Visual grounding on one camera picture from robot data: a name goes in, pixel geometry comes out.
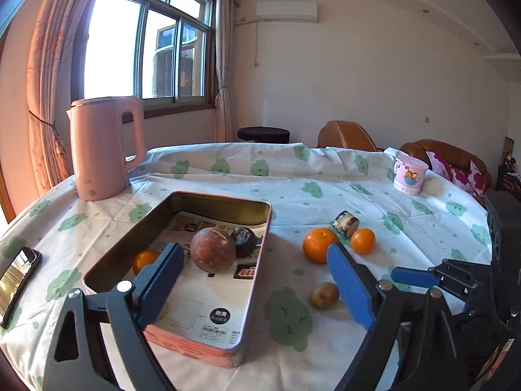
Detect pink floral cushion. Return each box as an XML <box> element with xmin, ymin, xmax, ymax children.
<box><xmin>427</xmin><ymin>152</ymin><xmax>486</xmax><ymax>197</ymax></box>

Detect black round stool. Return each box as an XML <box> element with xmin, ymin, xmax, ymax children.
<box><xmin>237</xmin><ymin>126</ymin><xmax>290</xmax><ymax>144</ymax></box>

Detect brown leather sofa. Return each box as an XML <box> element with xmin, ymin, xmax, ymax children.
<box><xmin>401</xmin><ymin>139</ymin><xmax>492</xmax><ymax>193</ymax></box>

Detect brown leather chair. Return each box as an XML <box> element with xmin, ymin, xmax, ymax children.
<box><xmin>317</xmin><ymin>120</ymin><xmax>378</xmax><ymax>152</ymax></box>

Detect black smartphone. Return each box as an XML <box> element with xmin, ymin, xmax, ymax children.
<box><xmin>1</xmin><ymin>245</ymin><xmax>42</xmax><ymax>328</ymax></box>

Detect pink metal tin box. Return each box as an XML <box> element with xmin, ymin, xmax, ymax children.
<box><xmin>84</xmin><ymin>191</ymin><xmax>272</xmax><ymax>368</ymax></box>

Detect white green cloud tablecloth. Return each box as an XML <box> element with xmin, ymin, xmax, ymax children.
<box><xmin>1</xmin><ymin>144</ymin><xmax>491</xmax><ymax>390</ymax></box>

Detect large purple brown fruit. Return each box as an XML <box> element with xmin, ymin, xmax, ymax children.
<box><xmin>190</xmin><ymin>228</ymin><xmax>236</xmax><ymax>274</ymax></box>

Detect small orange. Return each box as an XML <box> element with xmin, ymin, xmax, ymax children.
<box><xmin>350</xmin><ymin>229</ymin><xmax>376</xmax><ymax>255</ymax></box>
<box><xmin>133</xmin><ymin>250</ymin><xmax>158</xmax><ymax>275</ymax></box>

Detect pink cartoon cup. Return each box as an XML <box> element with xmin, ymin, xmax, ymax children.
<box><xmin>393</xmin><ymin>155</ymin><xmax>428</xmax><ymax>195</ymax></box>

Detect pink left curtain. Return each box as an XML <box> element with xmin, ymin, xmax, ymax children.
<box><xmin>26</xmin><ymin>0</ymin><xmax>89</xmax><ymax>195</ymax></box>

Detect pink curtain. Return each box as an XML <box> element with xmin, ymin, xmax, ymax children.
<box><xmin>215</xmin><ymin>0</ymin><xmax>241</xmax><ymax>142</ymax></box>
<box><xmin>26</xmin><ymin>0</ymin><xmax>89</xmax><ymax>195</ymax></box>

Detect white wall air conditioner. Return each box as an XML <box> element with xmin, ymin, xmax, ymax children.
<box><xmin>256</xmin><ymin>1</ymin><xmax>318</xmax><ymax>23</ymax></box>

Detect pink electric kettle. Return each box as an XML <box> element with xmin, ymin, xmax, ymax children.
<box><xmin>67</xmin><ymin>95</ymin><xmax>147</xmax><ymax>201</ymax></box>

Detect large orange tangerine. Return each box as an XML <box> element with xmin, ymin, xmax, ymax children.
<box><xmin>302</xmin><ymin>228</ymin><xmax>339</xmax><ymax>264</ymax></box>

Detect yellow brown small fruit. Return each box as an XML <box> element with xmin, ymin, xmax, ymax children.
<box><xmin>310</xmin><ymin>282</ymin><xmax>339</xmax><ymax>309</ymax></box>

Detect pink right curtain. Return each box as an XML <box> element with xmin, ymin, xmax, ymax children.
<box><xmin>215</xmin><ymin>0</ymin><xmax>241</xmax><ymax>142</ymax></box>

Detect printed paper sheet in tin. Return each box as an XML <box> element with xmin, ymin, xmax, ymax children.
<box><xmin>147</xmin><ymin>211</ymin><xmax>268</xmax><ymax>350</ymax></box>

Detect window with dark frame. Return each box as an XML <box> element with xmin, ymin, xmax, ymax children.
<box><xmin>72</xmin><ymin>0</ymin><xmax>216</xmax><ymax>117</ymax></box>

